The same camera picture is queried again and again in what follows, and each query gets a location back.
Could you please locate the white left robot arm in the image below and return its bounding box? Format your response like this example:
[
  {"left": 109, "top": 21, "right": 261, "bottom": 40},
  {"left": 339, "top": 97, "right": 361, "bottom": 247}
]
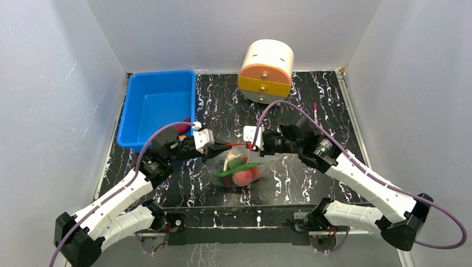
[{"left": 50, "top": 122, "right": 232, "bottom": 266}]

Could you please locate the white garlic piece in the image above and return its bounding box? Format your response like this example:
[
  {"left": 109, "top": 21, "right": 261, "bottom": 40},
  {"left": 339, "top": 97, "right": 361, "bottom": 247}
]
[{"left": 223, "top": 154, "right": 242, "bottom": 171}]

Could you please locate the purple sweet potato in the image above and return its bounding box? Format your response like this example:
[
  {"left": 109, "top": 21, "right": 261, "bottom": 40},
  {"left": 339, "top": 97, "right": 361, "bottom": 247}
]
[{"left": 174, "top": 124, "right": 191, "bottom": 135}]

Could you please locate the aluminium frame rail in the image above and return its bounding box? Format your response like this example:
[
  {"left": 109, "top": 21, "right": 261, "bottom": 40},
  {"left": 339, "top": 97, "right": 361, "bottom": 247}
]
[{"left": 335, "top": 67, "right": 414, "bottom": 267}]

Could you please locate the purple cable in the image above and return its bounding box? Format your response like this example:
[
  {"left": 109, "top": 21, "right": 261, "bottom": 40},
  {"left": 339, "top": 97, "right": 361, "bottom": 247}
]
[
  {"left": 48, "top": 121, "right": 201, "bottom": 267},
  {"left": 251, "top": 100, "right": 468, "bottom": 250}
]

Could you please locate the clear zip top bag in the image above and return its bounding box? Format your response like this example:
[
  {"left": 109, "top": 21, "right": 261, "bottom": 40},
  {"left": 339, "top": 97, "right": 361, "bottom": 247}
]
[{"left": 209, "top": 142, "right": 280, "bottom": 188}]

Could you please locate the round drawer cabinet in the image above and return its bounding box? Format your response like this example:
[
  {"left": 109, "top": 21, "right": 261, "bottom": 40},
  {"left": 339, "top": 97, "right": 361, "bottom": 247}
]
[{"left": 238, "top": 39, "right": 294, "bottom": 105}]

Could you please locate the black base bar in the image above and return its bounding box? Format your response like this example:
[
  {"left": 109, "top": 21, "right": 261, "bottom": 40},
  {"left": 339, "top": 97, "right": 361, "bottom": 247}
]
[{"left": 151, "top": 205, "right": 332, "bottom": 246}]

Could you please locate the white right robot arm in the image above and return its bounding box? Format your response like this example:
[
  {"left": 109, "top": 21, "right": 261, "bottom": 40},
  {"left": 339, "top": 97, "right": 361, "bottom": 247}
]
[{"left": 243, "top": 115, "right": 430, "bottom": 251}]

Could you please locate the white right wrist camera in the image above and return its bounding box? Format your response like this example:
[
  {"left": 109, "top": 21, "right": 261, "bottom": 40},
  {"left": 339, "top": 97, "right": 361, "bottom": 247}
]
[{"left": 243, "top": 126, "right": 264, "bottom": 150}]

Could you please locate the blue plastic bin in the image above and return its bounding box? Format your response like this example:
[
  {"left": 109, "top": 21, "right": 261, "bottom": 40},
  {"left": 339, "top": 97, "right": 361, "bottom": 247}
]
[{"left": 116, "top": 70, "right": 196, "bottom": 152}]

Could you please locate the pink white marker pen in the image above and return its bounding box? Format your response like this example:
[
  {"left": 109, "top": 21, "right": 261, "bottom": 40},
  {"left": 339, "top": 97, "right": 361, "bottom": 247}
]
[{"left": 313, "top": 103, "right": 318, "bottom": 123}]

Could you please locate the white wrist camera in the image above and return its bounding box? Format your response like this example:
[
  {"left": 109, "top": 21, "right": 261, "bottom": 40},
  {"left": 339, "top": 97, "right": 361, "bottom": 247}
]
[
  {"left": 243, "top": 126, "right": 264, "bottom": 150},
  {"left": 193, "top": 128, "right": 215, "bottom": 154}
]

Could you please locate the short green pepper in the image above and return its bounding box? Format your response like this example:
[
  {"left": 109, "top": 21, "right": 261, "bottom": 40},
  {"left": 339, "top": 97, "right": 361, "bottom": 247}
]
[{"left": 227, "top": 157, "right": 246, "bottom": 170}]

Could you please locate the dark grape bunch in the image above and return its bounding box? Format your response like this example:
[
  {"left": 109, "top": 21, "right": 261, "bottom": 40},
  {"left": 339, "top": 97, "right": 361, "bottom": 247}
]
[{"left": 214, "top": 158, "right": 227, "bottom": 173}]

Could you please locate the peach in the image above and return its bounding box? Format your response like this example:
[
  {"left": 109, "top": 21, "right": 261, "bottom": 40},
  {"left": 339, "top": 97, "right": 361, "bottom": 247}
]
[{"left": 232, "top": 169, "right": 253, "bottom": 186}]

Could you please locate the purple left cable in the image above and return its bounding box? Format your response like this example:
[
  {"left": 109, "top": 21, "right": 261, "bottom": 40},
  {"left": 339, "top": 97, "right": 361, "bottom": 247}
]
[{"left": 48, "top": 121, "right": 201, "bottom": 267}]

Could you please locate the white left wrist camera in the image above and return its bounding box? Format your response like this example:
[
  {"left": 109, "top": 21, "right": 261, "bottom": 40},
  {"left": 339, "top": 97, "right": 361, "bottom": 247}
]
[{"left": 193, "top": 128, "right": 215, "bottom": 154}]

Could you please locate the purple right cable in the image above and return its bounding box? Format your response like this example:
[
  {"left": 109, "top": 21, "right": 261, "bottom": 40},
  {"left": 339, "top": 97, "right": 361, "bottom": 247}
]
[{"left": 251, "top": 100, "right": 468, "bottom": 250}]

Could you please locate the red chili pepper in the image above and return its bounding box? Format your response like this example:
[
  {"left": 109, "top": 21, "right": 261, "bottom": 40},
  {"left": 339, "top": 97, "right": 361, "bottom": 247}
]
[{"left": 241, "top": 156, "right": 259, "bottom": 183}]

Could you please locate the long green chili pepper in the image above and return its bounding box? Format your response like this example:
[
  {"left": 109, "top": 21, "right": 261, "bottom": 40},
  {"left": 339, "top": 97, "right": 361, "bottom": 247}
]
[{"left": 212, "top": 162, "right": 262, "bottom": 177}]

